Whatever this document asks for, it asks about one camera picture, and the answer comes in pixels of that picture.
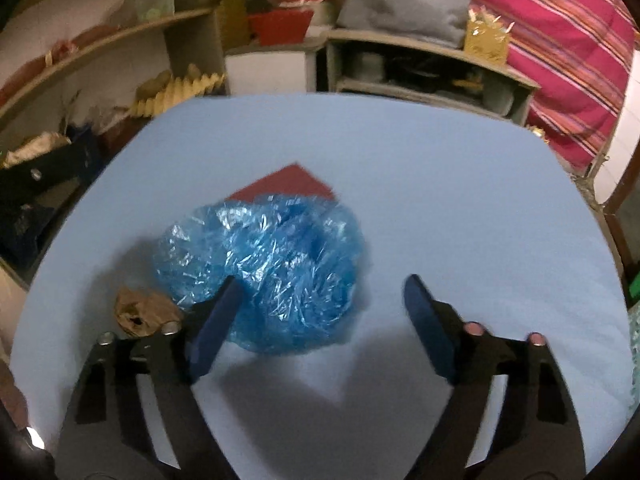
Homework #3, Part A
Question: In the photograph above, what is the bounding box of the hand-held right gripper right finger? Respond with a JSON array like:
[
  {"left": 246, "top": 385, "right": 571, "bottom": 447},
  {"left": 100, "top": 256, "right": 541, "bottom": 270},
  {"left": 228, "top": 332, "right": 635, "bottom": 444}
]
[{"left": 402, "top": 274, "right": 586, "bottom": 480}]

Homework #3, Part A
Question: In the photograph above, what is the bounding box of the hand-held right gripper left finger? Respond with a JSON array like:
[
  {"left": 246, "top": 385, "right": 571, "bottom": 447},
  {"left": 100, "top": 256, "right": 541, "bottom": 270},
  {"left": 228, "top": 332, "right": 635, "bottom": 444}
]
[{"left": 52, "top": 275, "right": 246, "bottom": 480}]

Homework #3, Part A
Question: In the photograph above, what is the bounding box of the blue crinkled plastic bag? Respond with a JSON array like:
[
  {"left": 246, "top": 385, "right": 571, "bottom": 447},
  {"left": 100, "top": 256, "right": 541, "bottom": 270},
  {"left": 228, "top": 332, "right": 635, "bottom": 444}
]
[{"left": 152, "top": 194, "right": 366, "bottom": 356}]

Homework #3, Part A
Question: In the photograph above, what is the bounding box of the large dark red packet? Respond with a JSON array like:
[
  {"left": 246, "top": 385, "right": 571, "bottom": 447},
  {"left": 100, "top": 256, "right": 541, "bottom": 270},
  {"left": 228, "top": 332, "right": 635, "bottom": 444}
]
[{"left": 227, "top": 161, "right": 341, "bottom": 203}]

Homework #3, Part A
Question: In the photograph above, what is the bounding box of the crumpled brown paper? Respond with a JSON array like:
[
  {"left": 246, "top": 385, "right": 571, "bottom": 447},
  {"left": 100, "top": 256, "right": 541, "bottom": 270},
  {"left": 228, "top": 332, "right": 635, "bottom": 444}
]
[{"left": 115, "top": 287, "right": 186, "bottom": 338}]

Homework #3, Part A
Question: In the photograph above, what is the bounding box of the yellow corrugated sheet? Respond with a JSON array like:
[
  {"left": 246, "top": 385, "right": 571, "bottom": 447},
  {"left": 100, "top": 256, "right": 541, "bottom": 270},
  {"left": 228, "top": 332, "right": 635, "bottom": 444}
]
[{"left": 129, "top": 72, "right": 226, "bottom": 117}]

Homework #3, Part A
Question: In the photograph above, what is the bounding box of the black pot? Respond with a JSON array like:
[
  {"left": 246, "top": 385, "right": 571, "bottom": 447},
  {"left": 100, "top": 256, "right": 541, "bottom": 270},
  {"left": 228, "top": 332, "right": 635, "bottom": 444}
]
[{"left": 390, "top": 57, "right": 451, "bottom": 86}]

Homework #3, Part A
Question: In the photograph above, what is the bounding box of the white low cabinet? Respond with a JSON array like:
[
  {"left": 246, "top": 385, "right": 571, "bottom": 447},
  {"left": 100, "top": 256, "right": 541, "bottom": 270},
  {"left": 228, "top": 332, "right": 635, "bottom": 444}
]
[{"left": 225, "top": 47, "right": 318, "bottom": 96}]

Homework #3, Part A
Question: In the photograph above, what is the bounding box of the wooden shelf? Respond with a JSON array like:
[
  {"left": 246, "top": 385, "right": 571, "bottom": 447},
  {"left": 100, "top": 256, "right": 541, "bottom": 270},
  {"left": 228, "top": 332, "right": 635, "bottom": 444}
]
[{"left": 0, "top": 0, "right": 231, "bottom": 286}]

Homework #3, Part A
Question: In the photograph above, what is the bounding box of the grey open cabinet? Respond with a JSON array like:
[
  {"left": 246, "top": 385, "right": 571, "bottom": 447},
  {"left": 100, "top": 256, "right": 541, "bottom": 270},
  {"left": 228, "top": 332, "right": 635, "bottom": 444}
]
[{"left": 317, "top": 30, "right": 541, "bottom": 126}]

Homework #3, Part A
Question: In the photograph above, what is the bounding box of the yellow woven box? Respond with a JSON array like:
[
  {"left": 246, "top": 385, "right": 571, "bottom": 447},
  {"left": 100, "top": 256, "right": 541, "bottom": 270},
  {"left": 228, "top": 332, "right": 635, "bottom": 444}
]
[{"left": 464, "top": 7, "right": 512, "bottom": 66}]

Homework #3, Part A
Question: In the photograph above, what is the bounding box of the red plastic tub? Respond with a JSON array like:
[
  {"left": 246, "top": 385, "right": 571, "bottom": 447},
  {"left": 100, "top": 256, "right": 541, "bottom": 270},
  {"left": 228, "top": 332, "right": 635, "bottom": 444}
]
[{"left": 247, "top": 9, "right": 315, "bottom": 46}]

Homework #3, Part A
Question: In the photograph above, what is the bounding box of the yellow oil jug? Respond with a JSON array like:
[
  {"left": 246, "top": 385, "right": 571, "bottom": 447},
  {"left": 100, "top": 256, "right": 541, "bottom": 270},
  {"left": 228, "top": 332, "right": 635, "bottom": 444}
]
[{"left": 220, "top": 0, "right": 251, "bottom": 51}]

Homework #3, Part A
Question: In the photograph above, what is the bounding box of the red striped blanket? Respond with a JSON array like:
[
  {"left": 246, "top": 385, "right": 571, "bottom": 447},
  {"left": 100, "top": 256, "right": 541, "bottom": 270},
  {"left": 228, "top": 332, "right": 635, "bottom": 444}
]
[{"left": 430, "top": 0, "right": 636, "bottom": 171}]

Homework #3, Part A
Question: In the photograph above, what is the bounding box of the grey pillow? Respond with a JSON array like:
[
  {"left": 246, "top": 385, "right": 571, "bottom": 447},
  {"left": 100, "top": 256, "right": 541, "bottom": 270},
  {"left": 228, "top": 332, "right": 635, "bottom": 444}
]
[{"left": 336, "top": 0, "right": 473, "bottom": 48}]

